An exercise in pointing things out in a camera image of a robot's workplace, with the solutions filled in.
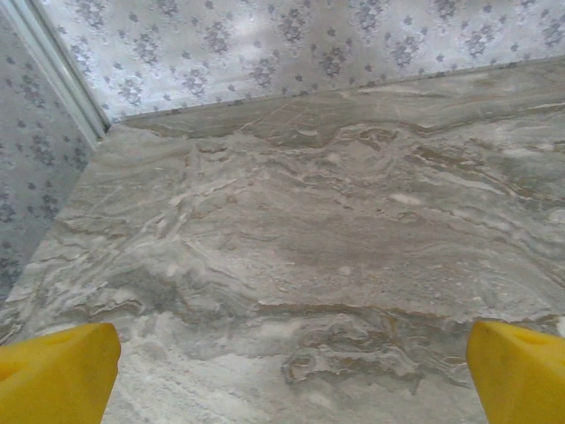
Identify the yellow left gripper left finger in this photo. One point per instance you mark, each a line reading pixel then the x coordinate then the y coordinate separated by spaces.
pixel 53 380

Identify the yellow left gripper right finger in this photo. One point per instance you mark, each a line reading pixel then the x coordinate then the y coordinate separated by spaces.
pixel 525 380

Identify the aluminium frame post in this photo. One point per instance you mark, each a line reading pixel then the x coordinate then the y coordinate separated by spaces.
pixel 57 70

